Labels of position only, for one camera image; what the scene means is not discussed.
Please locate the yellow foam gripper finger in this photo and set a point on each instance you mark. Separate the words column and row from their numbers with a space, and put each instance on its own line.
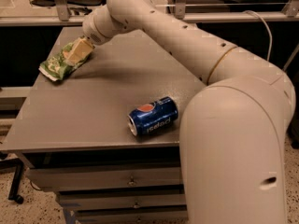
column 80, row 50

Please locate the green jalapeno chip bag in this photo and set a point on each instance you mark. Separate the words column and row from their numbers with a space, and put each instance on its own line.
column 55, row 68

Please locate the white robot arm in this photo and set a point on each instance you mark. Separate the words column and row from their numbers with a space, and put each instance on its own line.
column 232, row 132

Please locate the grey drawer cabinet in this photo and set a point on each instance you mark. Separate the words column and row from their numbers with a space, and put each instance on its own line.
column 74, row 138

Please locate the blue Pepsi can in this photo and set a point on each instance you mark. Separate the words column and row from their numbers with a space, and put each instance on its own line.
column 150, row 118

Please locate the black chair base leg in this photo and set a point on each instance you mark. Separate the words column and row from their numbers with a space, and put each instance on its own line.
column 14, row 165

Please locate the grey metal railing frame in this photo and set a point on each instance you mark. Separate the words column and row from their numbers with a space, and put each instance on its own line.
column 24, row 13

